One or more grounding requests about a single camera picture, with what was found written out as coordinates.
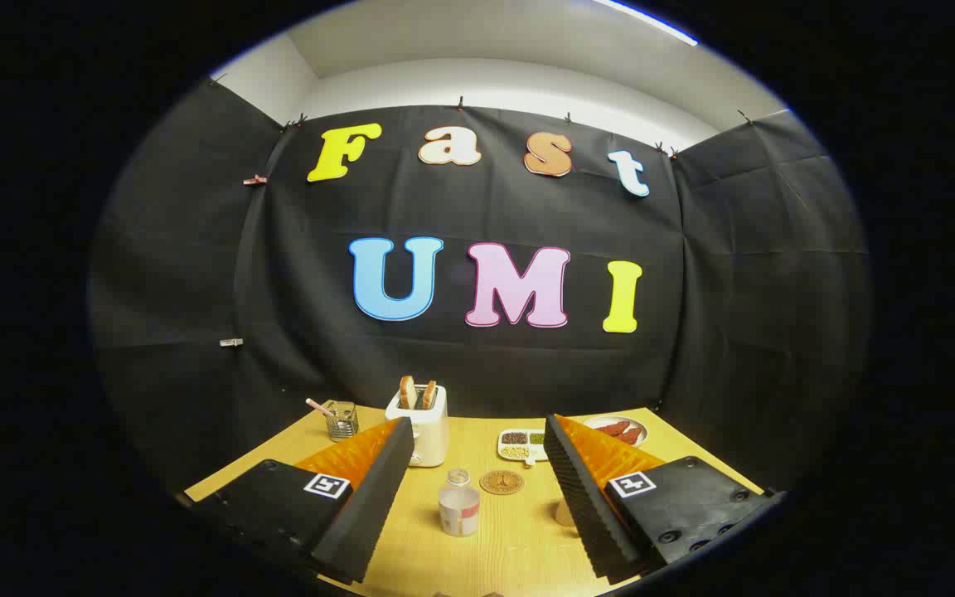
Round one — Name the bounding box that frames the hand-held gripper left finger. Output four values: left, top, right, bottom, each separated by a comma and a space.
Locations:
187, 417, 416, 584

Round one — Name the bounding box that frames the white toaster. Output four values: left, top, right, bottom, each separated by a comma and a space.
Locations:
385, 384, 449, 468

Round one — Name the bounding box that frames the white round plate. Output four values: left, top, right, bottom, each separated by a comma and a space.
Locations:
581, 415, 648, 449

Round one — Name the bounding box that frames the white divided bean dish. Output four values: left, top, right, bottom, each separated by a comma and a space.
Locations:
497, 429, 549, 467

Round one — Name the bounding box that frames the wooden table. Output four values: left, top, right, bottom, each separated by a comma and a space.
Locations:
185, 405, 764, 597

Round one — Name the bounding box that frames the clear juice bottle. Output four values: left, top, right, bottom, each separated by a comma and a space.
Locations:
439, 468, 481, 537

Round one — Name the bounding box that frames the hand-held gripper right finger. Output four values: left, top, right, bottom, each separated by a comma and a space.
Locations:
544, 414, 785, 585

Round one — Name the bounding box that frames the wire mesh holder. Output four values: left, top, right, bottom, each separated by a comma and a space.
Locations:
326, 401, 360, 442

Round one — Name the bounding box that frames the round cork coaster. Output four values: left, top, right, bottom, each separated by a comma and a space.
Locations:
479, 470, 525, 496

